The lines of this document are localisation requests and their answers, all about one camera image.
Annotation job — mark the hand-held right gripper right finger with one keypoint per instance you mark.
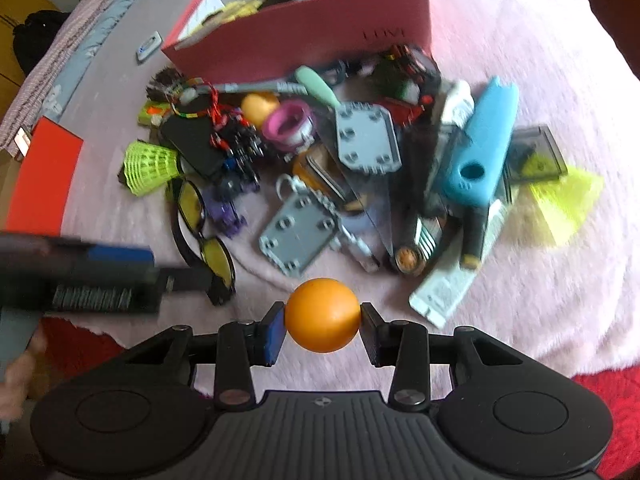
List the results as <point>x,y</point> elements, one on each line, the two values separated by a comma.
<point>372,335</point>

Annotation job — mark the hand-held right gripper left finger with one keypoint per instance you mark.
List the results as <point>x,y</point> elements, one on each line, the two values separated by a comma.
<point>272,335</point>

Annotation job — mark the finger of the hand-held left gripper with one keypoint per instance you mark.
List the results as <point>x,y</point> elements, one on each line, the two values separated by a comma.
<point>120,254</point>
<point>190,280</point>

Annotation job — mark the black yellow-lens sunglasses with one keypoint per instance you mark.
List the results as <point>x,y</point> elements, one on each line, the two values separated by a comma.
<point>200,230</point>

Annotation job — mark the orange ball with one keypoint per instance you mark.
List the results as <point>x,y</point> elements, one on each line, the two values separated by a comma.
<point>322,315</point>

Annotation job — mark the red cardboard box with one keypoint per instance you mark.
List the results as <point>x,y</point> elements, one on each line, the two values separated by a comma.
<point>310,45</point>

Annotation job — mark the person's left hand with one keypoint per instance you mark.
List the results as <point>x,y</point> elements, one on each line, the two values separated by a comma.
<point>17,380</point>

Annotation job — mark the purple toy figure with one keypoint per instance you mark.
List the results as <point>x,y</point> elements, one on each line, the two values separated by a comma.
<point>230,210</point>

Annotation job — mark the round orange-faced watch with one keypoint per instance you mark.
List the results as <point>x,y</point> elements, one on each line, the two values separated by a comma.
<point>407,259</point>

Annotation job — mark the grey toy connector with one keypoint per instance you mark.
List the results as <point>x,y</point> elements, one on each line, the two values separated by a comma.
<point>357,250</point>

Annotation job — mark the green plastic shuttlecock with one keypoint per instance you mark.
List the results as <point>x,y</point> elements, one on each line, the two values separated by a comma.
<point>150,167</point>

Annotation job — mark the white flat box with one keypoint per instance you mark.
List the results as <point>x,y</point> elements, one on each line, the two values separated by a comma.
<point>452,280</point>

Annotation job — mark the grey studded plate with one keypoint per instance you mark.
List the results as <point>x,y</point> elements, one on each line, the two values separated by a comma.
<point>297,235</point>
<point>367,137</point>

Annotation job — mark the red box lid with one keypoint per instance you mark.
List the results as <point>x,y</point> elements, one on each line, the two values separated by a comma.
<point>42,175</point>

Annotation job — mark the black wallet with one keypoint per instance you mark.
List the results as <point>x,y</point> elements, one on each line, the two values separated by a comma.
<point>195,145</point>

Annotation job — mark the grey carabiner hook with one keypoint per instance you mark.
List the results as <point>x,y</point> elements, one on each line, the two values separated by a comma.
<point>287,185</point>

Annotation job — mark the green orange toy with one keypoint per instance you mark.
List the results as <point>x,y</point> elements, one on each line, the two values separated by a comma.
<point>152,112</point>

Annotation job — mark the smartphone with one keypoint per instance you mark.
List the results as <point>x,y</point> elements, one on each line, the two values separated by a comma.
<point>21,142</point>

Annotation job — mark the black feather shuttlecock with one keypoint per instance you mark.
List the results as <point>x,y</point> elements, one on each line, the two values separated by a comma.
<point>165,85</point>

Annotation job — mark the pink tape roll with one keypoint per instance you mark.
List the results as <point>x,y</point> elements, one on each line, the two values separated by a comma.
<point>287,130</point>

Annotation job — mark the yellow-orange ball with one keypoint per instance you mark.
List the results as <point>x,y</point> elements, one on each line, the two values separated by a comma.
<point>260,107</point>

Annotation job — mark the grey toy beam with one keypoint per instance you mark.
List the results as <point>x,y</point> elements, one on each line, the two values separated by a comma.
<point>255,86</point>

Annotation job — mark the small white blue device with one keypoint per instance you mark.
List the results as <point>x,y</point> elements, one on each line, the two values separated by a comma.
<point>149,46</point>

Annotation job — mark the pink striped blanket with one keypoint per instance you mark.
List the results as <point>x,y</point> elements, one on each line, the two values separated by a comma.
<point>55,50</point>

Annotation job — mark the blue silicone case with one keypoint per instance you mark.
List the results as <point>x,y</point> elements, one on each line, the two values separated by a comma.
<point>480,145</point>

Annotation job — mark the black bag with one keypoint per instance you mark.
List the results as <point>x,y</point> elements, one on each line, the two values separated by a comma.
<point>37,35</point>

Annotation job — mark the yellow-green mesh piece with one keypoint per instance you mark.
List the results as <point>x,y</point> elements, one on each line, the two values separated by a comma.
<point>567,205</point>

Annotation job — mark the blue floral blanket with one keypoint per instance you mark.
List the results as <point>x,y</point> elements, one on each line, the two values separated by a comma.
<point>100,20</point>

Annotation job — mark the white long packet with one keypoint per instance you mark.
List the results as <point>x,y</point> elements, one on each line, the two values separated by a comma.
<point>456,105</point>

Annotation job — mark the red cloth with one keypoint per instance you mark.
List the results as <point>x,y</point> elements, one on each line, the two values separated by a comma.
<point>612,410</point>

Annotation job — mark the black red tangled toy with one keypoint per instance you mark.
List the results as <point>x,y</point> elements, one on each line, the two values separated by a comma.
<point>405,75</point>

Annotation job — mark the yellow plush toy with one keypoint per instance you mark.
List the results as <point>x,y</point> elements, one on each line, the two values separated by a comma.
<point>240,10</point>

